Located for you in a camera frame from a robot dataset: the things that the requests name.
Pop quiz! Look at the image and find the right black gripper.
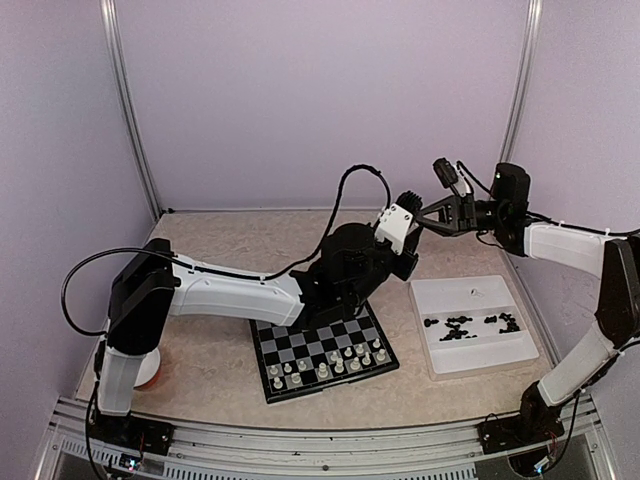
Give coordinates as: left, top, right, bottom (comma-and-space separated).
423, 192, 506, 237

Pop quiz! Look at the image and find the white chess king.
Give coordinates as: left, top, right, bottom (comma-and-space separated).
334, 358, 344, 374

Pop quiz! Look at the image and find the white chess queen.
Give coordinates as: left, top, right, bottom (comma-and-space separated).
317, 363, 329, 379

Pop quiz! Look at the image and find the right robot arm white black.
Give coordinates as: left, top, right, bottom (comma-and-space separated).
417, 158, 639, 450

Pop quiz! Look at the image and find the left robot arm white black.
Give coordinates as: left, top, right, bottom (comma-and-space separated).
97, 222, 422, 445

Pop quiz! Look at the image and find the black chess pieces cluster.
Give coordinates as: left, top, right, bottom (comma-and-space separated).
484, 312, 521, 334
439, 315, 473, 342

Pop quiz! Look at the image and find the black chess pieces right cluster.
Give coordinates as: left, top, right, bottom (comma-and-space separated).
484, 312, 521, 334

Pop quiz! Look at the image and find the black grey chess board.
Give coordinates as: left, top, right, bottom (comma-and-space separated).
250, 304, 400, 404

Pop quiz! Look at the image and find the white plastic tray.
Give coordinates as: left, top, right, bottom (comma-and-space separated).
409, 275, 539, 381

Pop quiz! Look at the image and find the white orange bowl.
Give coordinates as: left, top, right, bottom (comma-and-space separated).
134, 347, 161, 388

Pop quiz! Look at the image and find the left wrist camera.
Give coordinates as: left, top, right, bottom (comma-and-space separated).
374, 190, 423, 255

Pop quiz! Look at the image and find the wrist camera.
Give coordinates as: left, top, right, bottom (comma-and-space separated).
374, 190, 423, 255
433, 158, 474, 198

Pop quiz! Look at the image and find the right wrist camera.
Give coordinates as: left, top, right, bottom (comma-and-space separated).
433, 158, 474, 198

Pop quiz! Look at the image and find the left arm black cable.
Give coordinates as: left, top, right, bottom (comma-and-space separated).
60, 163, 394, 339

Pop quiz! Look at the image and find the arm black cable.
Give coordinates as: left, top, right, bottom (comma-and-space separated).
457, 160, 640, 236
60, 163, 394, 339

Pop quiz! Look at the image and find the right aluminium frame post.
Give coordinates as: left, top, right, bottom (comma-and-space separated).
497, 0, 543, 164

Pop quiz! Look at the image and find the aluminium frame post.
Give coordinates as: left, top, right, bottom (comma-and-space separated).
100, 0, 163, 221
497, 0, 543, 164

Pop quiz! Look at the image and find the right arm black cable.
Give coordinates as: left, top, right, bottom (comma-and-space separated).
457, 160, 640, 236

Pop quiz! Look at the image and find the aluminium front rail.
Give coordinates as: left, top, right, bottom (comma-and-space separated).
30, 396, 620, 479

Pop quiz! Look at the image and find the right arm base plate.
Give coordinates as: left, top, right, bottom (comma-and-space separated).
477, 415, 565, 455

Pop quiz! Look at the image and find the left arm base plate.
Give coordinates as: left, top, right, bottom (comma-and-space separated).
88, 412, 175, 456

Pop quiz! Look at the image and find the left aluminium frame post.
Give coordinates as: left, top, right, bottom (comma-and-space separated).
100, 0, 163, 221

